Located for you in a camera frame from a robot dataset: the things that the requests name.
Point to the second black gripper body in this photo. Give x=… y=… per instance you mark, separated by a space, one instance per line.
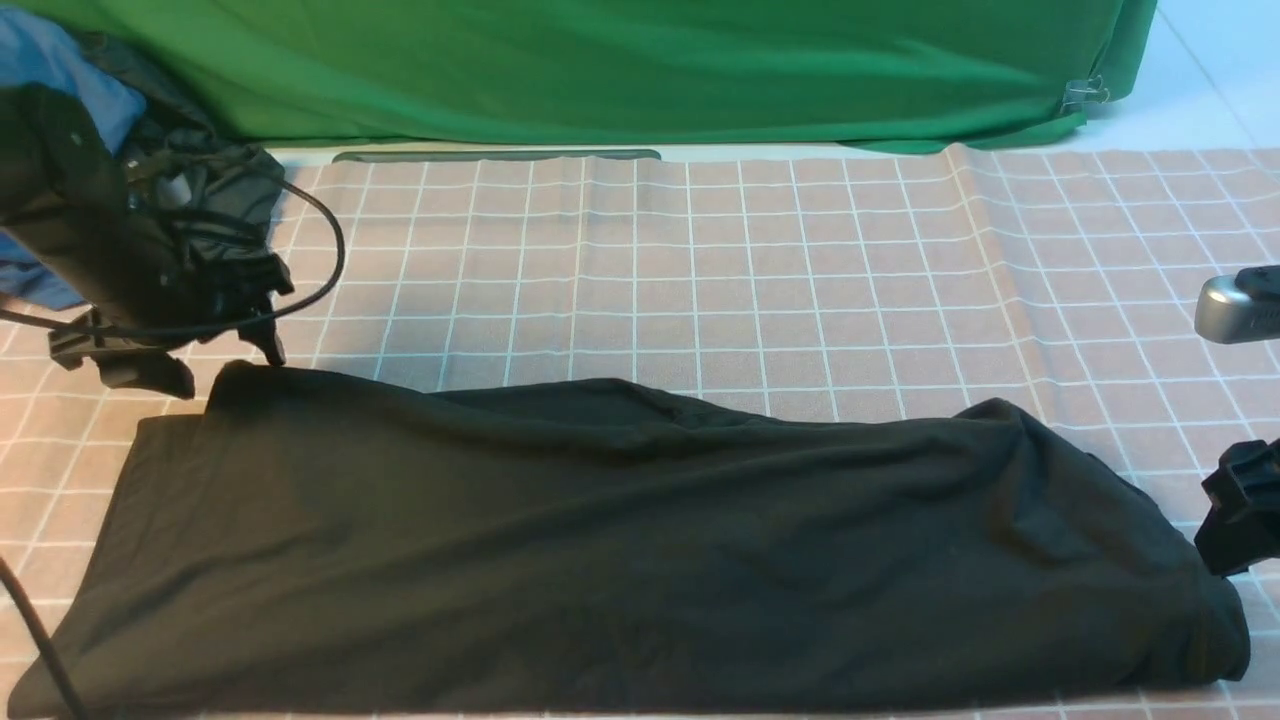
x=1241 y=529

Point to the pink checkered tablecloth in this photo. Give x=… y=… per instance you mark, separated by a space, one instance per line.
x=832 y=289

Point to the metal binder clip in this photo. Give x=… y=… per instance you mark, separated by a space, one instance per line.
x=1081 y=93

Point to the black and gray robot arm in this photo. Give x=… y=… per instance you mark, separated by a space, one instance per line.
x=628 y=372

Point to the gray long-sleeved shirt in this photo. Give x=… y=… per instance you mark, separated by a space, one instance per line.
x=320 y=543

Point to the blue garment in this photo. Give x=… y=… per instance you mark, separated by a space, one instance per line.
x=37 y=50

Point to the dark navy crumpled garment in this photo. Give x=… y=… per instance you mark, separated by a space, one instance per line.
x=210 y=194

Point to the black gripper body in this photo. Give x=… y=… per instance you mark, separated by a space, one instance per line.
x=146 y=302

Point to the green backdrop cloth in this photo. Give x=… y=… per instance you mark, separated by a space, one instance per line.
x=894 y=76

